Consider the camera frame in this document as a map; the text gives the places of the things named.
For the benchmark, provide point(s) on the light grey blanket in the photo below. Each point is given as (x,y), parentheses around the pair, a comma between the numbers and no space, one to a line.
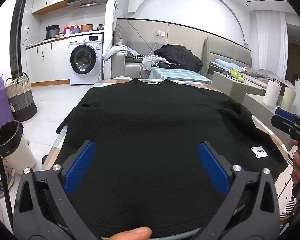
(117,50)

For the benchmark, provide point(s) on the grey clothes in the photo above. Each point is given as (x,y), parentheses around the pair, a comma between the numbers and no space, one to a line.
(151,61)

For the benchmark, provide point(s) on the plaid tablecloth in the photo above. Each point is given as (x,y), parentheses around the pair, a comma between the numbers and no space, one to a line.
(270,135)

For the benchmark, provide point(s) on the brown wardrobe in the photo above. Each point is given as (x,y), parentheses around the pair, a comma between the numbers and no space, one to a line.
(297,55)

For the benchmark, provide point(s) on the purple bag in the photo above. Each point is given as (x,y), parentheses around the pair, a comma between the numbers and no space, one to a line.
(0,100)

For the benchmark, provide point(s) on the grey upholstered bed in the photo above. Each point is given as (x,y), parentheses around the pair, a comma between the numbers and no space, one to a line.
(222,55)

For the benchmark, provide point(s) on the white sneaker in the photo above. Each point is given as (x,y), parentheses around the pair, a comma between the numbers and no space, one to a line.
(3,183)

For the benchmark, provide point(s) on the white curtain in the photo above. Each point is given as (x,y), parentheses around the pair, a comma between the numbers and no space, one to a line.
(271,42)

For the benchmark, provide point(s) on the beige low cabinet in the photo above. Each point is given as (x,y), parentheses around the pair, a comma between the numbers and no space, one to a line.
(227,85)
(255,102)

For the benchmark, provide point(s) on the beige sofa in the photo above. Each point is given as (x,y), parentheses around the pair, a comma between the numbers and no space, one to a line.
(132,67)

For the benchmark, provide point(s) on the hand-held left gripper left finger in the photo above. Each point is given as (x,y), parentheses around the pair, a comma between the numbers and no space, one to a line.
(80,170)

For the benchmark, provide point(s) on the brown pot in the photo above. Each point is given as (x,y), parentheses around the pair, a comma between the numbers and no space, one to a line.
(87,28)

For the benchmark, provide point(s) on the person's left hand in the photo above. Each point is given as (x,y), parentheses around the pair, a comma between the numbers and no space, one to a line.
(132,233)

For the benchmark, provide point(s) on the person's right hand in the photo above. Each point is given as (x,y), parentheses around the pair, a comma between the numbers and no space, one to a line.
(296,166)

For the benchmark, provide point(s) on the black pot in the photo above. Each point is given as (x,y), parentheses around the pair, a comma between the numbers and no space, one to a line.
(52,32)

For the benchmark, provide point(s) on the checked blue side table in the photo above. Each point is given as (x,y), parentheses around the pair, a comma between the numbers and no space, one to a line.
(175,74)

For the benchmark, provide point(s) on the blue bowl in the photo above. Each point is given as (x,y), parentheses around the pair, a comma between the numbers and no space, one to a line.
(76,30)

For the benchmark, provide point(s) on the white trash bin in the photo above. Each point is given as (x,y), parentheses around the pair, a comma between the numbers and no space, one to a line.
(15,152)

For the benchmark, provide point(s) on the grey duvet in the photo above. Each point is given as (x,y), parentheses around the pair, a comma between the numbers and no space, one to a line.
(262,73)

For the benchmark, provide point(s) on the cream cylinder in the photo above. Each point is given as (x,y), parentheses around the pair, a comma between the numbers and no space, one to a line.
(288,98)

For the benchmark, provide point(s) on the white wall socket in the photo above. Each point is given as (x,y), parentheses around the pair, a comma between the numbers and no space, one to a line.
(160,33)

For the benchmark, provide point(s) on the black jacket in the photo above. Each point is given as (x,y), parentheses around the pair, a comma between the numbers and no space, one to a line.
(180,56)

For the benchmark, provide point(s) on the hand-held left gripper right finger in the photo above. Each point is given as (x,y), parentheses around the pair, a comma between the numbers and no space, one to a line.
(212,170)

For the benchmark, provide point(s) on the white washing machine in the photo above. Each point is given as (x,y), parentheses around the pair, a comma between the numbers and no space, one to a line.
(85,60)

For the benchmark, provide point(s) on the steel range hood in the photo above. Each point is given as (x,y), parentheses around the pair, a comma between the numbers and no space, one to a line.
(86,1)

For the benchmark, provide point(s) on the black door frame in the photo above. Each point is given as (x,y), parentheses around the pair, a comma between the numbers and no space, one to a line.
(15,30)

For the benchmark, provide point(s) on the white base cabinet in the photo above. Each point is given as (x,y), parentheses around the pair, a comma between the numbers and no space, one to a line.
(47,62)

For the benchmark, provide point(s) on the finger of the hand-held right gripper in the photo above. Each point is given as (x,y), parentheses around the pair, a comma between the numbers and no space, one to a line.
(287,116)

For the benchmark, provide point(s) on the woven laundry basket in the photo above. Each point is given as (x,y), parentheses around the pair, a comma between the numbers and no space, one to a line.
(21,97)

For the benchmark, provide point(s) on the grey pillow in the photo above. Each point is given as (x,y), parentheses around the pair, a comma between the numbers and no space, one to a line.
(120,36)

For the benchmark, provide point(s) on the red box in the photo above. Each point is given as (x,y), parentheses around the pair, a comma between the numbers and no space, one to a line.
(69,30)

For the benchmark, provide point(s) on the black white patterned cushion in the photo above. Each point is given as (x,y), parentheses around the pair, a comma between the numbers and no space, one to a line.
(136,57)

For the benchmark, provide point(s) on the black sweater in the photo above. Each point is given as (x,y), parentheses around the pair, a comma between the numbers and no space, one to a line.
(150,130)

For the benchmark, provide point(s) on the green toy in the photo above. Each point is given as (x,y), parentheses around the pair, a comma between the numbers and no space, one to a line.
(236,73)

